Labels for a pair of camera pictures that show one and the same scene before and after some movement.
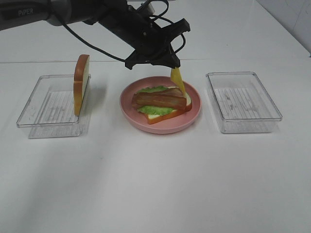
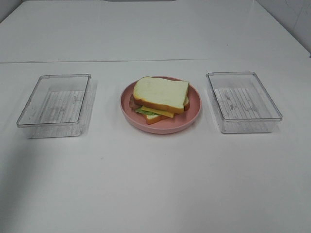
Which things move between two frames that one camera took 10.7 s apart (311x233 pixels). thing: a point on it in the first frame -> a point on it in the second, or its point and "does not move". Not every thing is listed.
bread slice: (152, 119) does not move
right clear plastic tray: (242, 103) does not move
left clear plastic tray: (49, 111) does not move
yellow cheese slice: (176, 77) -> (158, 111)
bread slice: (80, 77) -> (167, 94)
